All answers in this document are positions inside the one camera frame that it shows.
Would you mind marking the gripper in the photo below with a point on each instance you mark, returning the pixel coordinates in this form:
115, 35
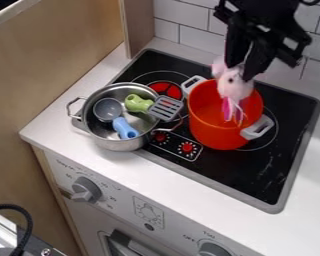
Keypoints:
267, 20

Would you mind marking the pink plush rabbit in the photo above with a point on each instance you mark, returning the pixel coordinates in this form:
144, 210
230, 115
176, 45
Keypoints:
233, 87

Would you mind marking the red toy pot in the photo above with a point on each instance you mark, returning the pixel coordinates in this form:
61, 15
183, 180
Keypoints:
220, 116

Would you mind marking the toy stove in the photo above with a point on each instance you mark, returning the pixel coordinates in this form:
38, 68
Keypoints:
238, 140

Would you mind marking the silver pot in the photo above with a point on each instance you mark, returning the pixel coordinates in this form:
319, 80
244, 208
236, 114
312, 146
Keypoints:
116, 115

